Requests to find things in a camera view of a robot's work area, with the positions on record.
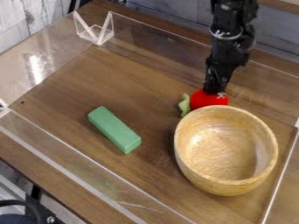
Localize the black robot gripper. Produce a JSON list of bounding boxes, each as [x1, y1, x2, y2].
[[203, 27, 256, 95]]

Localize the red plush strawberry toy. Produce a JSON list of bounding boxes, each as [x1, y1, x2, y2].
[[177, 89, 229, 116]]

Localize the light wooden bowl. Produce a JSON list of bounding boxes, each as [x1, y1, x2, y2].
[[173, 106, 279, 196]]

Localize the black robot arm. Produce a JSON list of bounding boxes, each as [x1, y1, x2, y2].
[[203, 0, 259, 95]]

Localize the green rectangular foam block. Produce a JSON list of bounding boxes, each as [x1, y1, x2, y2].
[[88, 106, 141, 154]]

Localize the clear acrylic tray walls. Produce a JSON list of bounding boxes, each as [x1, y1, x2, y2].
[[0, 7, 299, 224]]

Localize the clear acrylic corner bracket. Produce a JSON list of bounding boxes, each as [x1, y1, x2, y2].
[[72, 11, 115, 46]]

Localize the black metal mount with bolt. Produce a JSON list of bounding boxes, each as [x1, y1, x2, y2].
[[24, 195, 65, 224]]

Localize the black cable loop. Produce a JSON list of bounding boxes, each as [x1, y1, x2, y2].
[[0, 199, 44, 224]]

